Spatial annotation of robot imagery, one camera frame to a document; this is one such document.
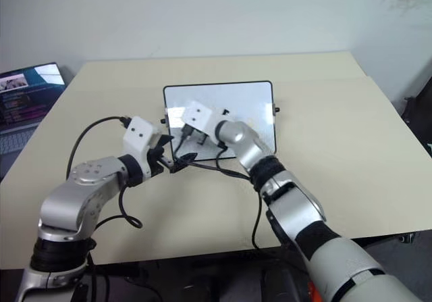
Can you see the open laptop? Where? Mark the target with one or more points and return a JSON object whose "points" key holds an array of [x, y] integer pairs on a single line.
{"points": [[23, 92]]}

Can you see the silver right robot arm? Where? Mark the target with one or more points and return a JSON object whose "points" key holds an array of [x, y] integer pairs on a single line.
{"points": [[303, 210]]}

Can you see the small orange part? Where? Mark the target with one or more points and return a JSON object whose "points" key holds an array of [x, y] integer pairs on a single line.
{"points": [[312, 290]]}

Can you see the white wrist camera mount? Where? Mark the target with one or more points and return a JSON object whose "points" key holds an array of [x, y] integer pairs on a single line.
{"points": [[140, 136], [199, 114]]}

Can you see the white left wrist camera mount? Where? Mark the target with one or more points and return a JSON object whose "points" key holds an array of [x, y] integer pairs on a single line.
{"points": [[140, 136]]}

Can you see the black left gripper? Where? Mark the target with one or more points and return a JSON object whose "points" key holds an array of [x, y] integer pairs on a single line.
{"points": [[157, 161]]}

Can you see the small black-framed whiteboard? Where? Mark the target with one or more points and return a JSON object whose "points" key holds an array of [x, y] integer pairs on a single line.
{"points": [[243, 106]]}

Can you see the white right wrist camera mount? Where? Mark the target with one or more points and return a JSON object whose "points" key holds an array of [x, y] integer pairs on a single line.
{"points": [[199, 114]]}

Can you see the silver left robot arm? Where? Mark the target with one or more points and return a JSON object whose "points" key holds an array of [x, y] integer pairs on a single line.
{"points": [[67, 200]]}

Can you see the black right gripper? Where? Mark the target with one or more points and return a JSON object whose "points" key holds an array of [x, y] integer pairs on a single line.
{"points": [[202, 140]]}

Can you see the metal table leg bracket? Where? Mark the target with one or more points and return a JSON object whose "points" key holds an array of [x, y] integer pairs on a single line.
{"points": [[409, 238]]}

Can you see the black chair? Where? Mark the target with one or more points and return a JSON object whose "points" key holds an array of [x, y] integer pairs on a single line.
{"points": [[422, 113]]}

